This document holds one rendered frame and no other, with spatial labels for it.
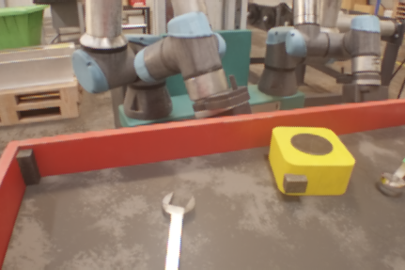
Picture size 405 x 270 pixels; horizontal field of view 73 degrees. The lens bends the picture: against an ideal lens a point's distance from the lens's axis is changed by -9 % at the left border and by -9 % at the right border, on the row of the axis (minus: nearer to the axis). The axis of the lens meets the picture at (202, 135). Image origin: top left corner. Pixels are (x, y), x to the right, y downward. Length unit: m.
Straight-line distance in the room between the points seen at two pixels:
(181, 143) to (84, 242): 0.15
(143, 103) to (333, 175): 0.64
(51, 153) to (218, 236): 0.19
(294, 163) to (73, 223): 0.20
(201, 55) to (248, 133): 0.20
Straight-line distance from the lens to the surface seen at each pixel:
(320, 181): 0.30
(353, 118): 0.45
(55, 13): 6.08
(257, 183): 0.31
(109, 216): 0.28
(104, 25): 0.72
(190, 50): 0.52
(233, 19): 1.12
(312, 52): 0.89
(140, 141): 0.32
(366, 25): 0.85
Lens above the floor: 1.09
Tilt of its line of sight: 28 degrees down
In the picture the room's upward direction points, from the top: 1 degrees clockwise
